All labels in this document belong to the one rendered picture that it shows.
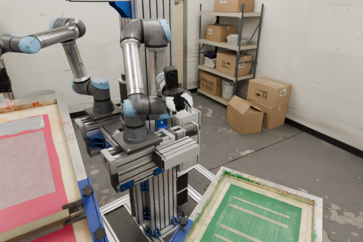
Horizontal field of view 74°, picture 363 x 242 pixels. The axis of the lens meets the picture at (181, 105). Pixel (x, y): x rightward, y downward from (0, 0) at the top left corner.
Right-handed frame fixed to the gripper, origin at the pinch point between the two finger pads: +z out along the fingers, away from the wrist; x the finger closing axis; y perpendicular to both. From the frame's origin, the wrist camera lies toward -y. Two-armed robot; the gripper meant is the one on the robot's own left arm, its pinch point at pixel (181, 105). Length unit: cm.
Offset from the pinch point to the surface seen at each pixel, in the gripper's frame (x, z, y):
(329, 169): -204, -130, 198
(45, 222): 52, 0, 31
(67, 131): 47, -38, 18
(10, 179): 68, -22, 25
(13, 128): 69, -42, 12
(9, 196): 68, -16, 29
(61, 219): 47, -1, 33
